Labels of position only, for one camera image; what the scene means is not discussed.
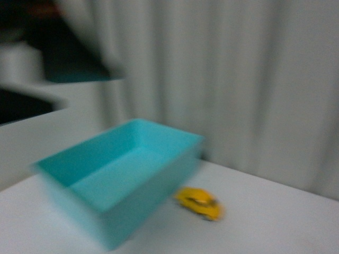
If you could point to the grey pleated curtain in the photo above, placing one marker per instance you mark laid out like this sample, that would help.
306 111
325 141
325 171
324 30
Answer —
258 79

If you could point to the turquoise plastic storage box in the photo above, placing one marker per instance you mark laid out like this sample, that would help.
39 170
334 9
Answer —
111 183

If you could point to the yellow beetle toy car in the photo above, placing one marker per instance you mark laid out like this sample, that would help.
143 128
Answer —
201 202

